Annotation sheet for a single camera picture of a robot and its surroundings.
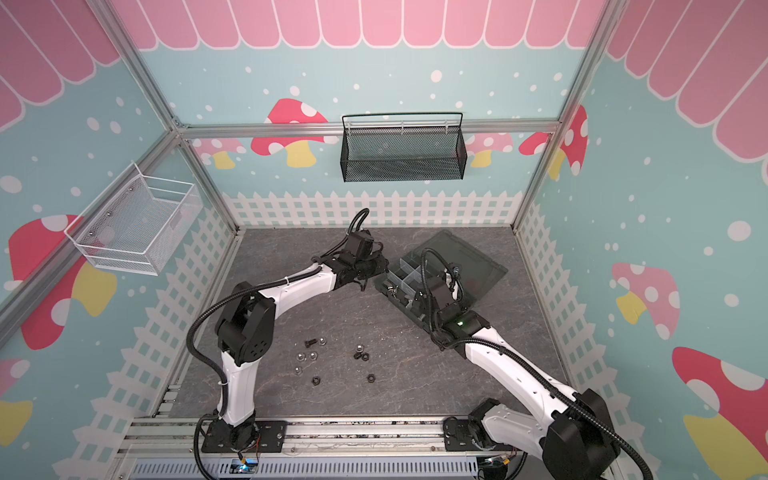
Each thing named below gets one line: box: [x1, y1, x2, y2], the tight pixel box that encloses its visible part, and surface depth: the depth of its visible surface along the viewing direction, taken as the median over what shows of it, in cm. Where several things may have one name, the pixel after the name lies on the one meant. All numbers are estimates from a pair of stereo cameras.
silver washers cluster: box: [294, 336, 327, 376], surface depth 89 cm
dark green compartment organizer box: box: [374, 229, 508, 332], surface depth 101 cm
